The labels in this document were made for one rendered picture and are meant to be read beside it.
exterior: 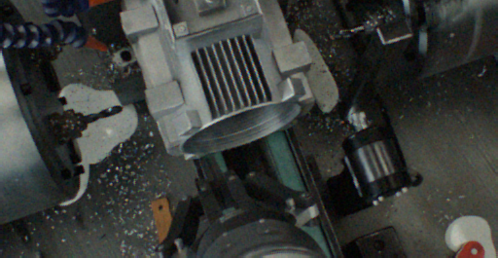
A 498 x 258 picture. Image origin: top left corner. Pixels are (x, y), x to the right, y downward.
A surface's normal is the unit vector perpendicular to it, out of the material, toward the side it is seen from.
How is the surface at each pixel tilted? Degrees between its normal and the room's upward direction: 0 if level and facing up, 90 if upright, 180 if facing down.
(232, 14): 0
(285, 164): 0
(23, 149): 43
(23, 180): 58
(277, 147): 0
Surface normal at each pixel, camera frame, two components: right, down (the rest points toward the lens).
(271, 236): -0.02, -0.97
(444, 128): 0.02, -0.27
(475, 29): 0.31, 0.67
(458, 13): 0.26, 0.48
